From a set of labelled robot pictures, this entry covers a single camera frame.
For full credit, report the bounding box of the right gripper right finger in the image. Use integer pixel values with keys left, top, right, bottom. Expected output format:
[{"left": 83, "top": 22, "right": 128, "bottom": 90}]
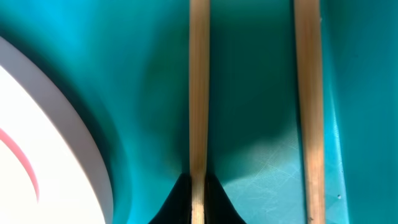
[{"left": 204, "top": 173, "right": 246, "bottom": 224}]

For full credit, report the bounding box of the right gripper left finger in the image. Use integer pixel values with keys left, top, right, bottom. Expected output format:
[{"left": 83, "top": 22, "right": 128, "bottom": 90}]
[{"left": 149, "top": 174, "right": 192, "bottom": 224}]

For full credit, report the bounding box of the pink plate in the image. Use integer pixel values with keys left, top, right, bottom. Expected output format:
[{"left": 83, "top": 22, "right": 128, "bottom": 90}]
[{"left": 1, "top": 40, "right": 114, "bottom": 224}]

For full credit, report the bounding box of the small pink bowl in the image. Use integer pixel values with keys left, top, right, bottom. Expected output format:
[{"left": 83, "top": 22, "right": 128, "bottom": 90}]
[{"left": 1, "top": 129, "right": 40, "bottom": 202}]

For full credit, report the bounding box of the wooden chopstick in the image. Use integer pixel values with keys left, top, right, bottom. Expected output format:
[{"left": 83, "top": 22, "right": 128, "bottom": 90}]
[
  {"left": 189, "top": 0, "right": 210, "bottom": 224},
  {"left": 294, "top": 0, "right": 326, "bottom": 224}
]

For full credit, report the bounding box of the teal serving tray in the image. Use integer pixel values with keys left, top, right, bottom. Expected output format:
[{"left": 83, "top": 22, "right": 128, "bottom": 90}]
[{"left": 1, "top": 0, "right": 397, "bottom": 223}]

